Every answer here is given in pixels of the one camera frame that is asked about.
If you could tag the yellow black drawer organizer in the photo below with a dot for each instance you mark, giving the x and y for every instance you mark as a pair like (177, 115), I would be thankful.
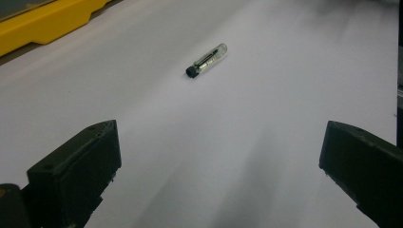
(47, 28)

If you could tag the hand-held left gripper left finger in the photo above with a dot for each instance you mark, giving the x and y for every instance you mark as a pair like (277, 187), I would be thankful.
(72, 171)

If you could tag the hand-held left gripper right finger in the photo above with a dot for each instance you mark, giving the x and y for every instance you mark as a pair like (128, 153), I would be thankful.
(364, 171)

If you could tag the clear vial with black cap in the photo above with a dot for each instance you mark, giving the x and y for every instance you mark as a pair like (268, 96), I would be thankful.
(207, 60)

